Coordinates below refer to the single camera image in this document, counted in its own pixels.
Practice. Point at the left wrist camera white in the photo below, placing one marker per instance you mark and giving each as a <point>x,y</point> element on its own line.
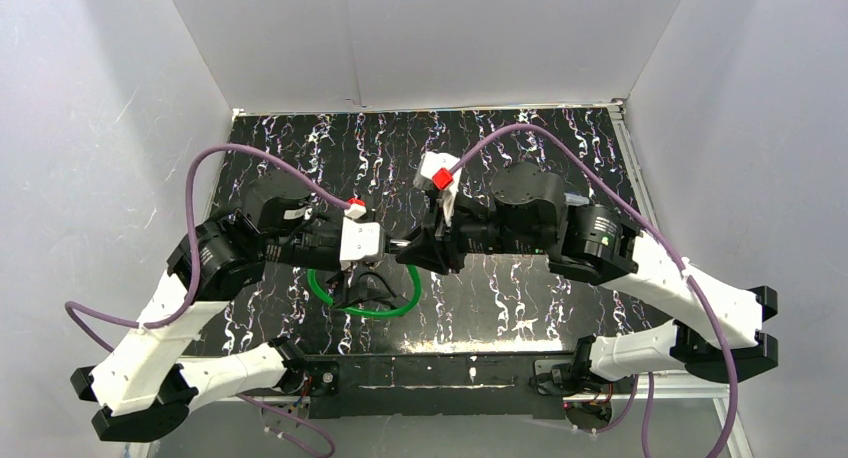
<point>358,229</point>

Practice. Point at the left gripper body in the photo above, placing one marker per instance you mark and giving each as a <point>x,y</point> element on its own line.
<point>354,280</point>

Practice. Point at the clear plastic parts box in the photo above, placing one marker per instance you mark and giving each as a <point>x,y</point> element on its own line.
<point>576,200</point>

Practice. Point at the green cable lock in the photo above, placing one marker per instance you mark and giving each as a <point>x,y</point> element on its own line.
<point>370,310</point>

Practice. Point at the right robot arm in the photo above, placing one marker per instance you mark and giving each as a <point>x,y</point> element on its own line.
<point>713,331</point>

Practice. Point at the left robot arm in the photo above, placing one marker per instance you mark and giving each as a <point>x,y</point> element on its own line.
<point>144,388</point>

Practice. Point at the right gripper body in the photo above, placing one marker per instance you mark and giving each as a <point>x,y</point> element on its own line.
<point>436,246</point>

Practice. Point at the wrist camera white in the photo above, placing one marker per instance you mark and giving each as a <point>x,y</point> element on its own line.
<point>435,173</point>
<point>358,229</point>

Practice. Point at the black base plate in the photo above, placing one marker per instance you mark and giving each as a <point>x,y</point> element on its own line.
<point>456,384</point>

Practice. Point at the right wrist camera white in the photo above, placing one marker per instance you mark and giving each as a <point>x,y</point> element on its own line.
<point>435,173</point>

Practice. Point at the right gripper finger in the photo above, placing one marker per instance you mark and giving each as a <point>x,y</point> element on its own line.
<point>436,264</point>
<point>418,244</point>

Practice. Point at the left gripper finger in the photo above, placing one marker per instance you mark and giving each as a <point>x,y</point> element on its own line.
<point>373,253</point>
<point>340,283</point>

